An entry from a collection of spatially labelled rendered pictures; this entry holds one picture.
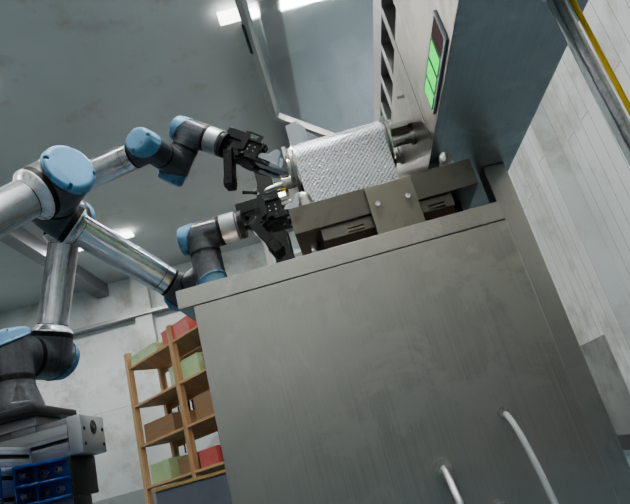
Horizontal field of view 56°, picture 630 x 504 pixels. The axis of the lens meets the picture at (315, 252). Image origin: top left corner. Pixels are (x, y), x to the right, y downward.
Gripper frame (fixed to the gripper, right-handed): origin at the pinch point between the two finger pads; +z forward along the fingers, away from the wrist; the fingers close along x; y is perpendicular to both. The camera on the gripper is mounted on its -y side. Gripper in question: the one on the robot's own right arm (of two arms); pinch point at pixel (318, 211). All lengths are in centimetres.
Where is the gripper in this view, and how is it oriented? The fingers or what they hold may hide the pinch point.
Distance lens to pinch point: 147.7
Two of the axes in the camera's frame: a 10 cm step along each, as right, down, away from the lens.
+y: -2.5, -9.1, 3.3
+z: 9.6, -2.7, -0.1
